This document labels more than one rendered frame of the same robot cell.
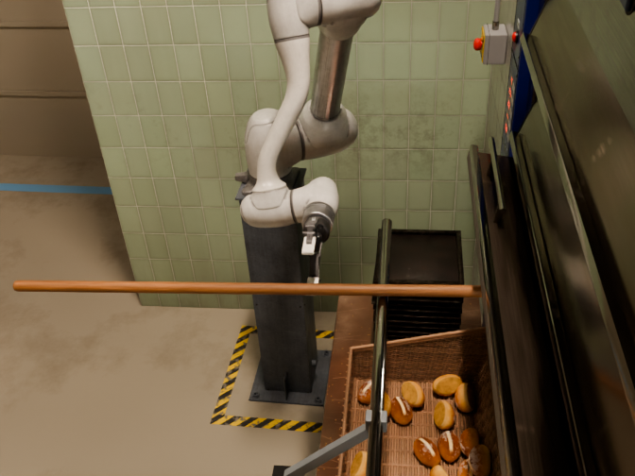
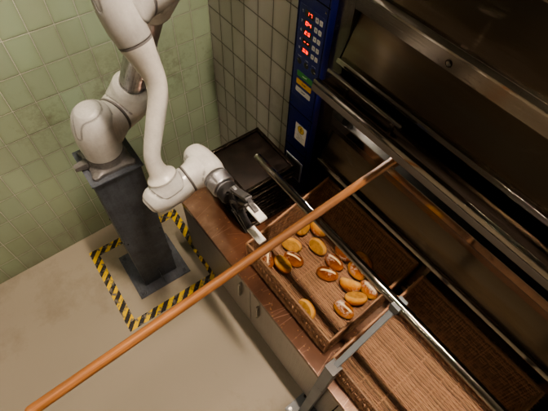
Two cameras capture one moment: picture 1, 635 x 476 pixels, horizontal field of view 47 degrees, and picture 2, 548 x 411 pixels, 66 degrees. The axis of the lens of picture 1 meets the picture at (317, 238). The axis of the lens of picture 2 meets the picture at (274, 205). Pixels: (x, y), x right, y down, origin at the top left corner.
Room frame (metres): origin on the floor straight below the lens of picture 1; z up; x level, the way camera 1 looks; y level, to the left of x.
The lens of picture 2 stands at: (1.01, 0.52, 2.35)
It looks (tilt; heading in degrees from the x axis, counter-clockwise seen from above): 56 degrees down; 310
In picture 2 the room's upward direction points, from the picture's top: 4 degrees clockwise
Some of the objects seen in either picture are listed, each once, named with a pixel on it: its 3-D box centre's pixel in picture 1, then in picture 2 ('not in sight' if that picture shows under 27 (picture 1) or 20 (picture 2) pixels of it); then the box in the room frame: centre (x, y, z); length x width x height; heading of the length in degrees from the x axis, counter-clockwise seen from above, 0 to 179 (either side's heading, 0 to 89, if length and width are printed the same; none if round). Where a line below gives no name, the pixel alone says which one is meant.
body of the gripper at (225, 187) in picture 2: (315, 236); (232, 197); (1.64, 0.01, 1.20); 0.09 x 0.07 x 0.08; 172
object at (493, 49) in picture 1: (492, 43); not in sight; (2.26, -0.61, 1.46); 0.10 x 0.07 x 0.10; 172
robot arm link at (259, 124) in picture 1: (269, 141); (96, 128); (2.25, 0.14, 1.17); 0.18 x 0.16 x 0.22; 106
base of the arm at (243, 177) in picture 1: (266, 176); (100, 156); (2.25, 0.17, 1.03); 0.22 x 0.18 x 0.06; 79
